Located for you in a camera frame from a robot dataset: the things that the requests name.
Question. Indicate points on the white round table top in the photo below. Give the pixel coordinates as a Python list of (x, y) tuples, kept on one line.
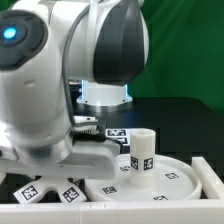
[(158, 178)]

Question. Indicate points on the white front fence bar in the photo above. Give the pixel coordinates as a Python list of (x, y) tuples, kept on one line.
[(160, 212)]

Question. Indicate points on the white cross-shaped table base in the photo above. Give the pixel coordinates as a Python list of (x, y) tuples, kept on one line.
[(35, 191)]

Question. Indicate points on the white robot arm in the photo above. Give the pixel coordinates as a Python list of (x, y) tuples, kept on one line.
[(44, 44)]

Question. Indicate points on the white right fence bar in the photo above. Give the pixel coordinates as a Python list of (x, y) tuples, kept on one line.
[(212, 185)]

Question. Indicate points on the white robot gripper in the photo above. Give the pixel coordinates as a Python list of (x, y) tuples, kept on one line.
[(87, 160)]

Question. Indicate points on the white fence bar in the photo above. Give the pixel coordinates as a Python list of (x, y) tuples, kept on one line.
[(160, 212), (212, 185)]

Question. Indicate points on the white marker sheet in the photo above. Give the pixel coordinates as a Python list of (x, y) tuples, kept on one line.
[(121, 135)]

